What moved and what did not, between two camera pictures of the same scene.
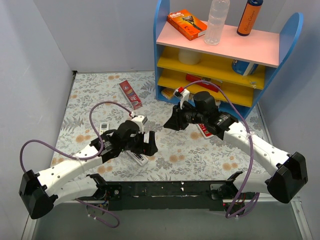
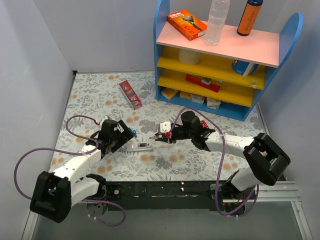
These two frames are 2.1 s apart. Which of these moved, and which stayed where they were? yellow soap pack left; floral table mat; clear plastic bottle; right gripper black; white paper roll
Moved: right gripper black
Stayed: yellow soap pack left; floral table mat; clear plastic bottle; white paper roll
